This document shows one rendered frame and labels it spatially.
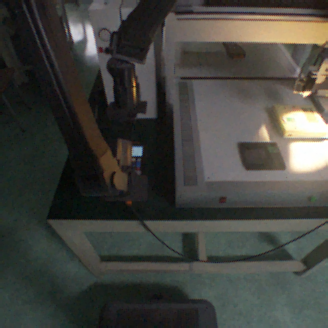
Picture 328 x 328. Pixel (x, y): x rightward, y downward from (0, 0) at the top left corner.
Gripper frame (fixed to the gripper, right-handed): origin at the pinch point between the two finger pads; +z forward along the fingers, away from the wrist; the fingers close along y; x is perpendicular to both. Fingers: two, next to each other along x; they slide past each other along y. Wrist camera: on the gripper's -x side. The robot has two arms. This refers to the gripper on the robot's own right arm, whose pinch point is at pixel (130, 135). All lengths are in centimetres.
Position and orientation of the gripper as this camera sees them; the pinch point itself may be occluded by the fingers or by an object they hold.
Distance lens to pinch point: 70.4
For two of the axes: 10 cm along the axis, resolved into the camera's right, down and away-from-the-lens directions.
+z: 0.2, 8.2, 5.7
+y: -10.0, 0.1, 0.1
